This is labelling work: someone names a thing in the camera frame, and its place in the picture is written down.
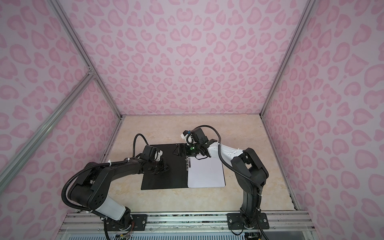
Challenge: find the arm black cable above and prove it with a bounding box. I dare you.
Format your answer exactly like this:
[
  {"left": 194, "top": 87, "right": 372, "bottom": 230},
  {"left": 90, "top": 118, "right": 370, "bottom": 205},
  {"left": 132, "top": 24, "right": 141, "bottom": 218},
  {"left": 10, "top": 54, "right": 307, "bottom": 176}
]
[
  {"left": 61, "top": 133, "right": 149, "bottom": 214},
  {"left": 194, "top": 124, "right": 262, "bottom": 193}
]

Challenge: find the left corner aluminium post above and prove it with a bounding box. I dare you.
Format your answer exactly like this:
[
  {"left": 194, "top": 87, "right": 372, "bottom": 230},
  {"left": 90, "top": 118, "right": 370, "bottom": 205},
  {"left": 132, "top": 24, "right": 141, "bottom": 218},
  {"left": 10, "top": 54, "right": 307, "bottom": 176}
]
[{"left": 48, "top": 0, "right": 123, "bottom": 120}]

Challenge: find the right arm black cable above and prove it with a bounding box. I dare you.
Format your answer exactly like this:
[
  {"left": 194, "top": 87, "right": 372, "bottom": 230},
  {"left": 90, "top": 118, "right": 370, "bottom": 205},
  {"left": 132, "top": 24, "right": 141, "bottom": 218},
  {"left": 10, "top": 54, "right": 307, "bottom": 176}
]
[{"left": 194, "top": 124, "right": 262, "bottom": 193}]

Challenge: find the printed paper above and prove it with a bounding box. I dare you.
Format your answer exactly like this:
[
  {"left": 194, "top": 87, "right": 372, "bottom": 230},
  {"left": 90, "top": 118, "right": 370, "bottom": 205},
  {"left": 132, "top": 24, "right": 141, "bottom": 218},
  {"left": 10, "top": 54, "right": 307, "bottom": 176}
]
[{"left": 188, "top": 155, "right": 226, "bottom": 188}]

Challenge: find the right corner aluminium post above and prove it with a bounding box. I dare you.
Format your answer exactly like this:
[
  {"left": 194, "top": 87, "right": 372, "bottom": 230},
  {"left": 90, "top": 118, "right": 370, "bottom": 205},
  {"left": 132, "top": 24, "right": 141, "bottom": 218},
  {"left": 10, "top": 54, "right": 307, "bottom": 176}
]
[{"left": 260, "top": 0, "right": 319, "bottom": 119}]

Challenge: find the red folder black inside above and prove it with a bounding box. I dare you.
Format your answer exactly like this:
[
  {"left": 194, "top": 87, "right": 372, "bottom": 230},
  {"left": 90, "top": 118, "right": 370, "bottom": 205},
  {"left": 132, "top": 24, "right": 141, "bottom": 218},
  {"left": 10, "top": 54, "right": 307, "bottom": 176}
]
[{"left": 141, "top": 144, "right": 189, "bottom": 190}]

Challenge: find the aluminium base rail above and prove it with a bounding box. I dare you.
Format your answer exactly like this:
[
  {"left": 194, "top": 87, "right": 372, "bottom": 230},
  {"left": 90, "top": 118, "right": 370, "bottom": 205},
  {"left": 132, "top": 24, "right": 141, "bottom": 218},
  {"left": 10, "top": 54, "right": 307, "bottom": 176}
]
[{"left": 56, "top": 211, "right": 319, "bottom": 240}]

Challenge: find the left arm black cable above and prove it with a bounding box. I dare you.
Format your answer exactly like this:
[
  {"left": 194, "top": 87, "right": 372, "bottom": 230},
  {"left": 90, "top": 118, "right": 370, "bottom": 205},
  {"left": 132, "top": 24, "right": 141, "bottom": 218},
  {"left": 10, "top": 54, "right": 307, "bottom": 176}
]
[{"left": 61, "top": 133, "right": 149, "bottom": 214}]

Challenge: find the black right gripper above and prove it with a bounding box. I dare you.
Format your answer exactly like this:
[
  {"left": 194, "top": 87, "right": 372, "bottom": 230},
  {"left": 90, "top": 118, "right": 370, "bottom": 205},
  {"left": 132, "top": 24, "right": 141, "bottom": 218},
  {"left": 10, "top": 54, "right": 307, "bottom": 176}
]
[{"left": 172, "top": 142, "right": 202, "bottom": 157}]

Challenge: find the diagonal aluminium frame bar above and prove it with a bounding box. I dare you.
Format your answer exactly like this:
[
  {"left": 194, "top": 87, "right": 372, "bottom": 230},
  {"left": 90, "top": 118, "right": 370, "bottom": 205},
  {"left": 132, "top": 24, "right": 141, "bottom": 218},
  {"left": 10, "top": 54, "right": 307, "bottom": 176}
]
[{"left": 1, "top": 72, "right": 94, "bottom": 192}]

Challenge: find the corner aluminium post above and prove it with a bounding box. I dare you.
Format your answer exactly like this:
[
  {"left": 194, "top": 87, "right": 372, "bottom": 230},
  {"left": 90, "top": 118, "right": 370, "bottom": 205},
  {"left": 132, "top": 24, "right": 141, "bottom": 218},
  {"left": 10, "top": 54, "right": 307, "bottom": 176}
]
[
  {"left": 48, "top": 0, "right": 123, "bottom": 120},
  {"left": 260, "top": 0, "right": 319, "bottom": 119}
]

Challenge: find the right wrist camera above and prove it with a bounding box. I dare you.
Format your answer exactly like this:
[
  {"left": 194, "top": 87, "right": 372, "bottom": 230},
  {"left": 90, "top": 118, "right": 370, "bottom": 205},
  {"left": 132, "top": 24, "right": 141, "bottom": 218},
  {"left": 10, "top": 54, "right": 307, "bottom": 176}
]
[{"left": 181, "top": 128, "right": 209, "bottom": 145}]

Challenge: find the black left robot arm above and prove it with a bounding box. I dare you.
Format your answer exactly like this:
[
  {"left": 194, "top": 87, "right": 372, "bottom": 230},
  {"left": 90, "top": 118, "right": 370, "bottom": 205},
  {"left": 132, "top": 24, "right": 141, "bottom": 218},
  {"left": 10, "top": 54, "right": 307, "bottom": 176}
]
[{"left": 61, "top": 158, "right": 169, "bottom": 229}]

